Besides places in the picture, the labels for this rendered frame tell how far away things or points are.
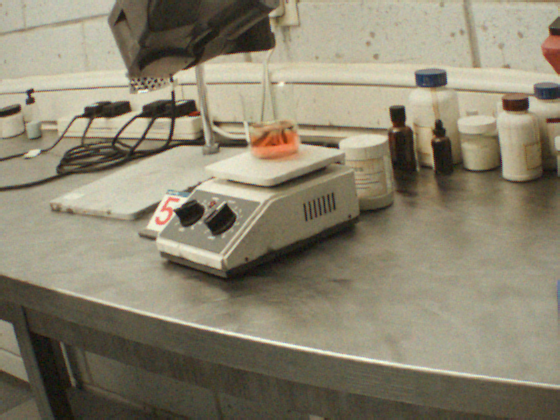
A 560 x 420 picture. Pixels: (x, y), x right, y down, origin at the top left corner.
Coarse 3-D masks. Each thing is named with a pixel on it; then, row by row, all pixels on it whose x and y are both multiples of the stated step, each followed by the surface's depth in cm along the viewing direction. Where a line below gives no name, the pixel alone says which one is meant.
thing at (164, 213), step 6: (168, 198) 129; (174, 198) 129; (180, 198) 128; (186, 198) 127; (162, 204) 129; (168, 204) 129; (174, 204) 128; (180, 204) 127; (162, 210) 129; (168, 210) 128; (156, 216) 129; (162, 216) 128; (168, 216) 127; (156, 222) 128; (162, 222) 127
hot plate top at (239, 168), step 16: (224, 160) 121; (240, 160) 120; (288, 160) 117; (304, 160) 116; (320, 160) 115; (336, 160) 116; (224, 176) 116; (240, 176) 114; (256, 176) 112; (272, 176) 111; (288, 176) 112
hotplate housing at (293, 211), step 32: (192, 192) 119; (224, 192) 116; (256, 192) 113; (288, 192) 112; (320, 192) 115; (352, 192) 118; (256, 224) 109; (288, 224) 112; (320, 224) 115; (352, 224) 119; (160, 256) 117; (192, 256) 111; (224, 256) 108; (256, 256) 110
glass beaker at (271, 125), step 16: (240, 96) 117; (256, 96) 114; (272, 96) 114; (288, 96) 116; (256, 112) 115; (272, 112) 115; (288, 112) 116; (256, 128) 116; (272, 128) 115; (288, 128) 116; (256, 144) 117; (272, 144) 116; (288, 144) 117; (256, 160) 117; (272, 160) 117
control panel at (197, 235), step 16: (208, 192) 117; (208, 208) 115; (240, 208) 112; (256, 208) 110; (176, 224) 116; (240, 224) 109; (176, 240) 114; (192, 240) 112; (208, 240) 110; (224, 240) 109
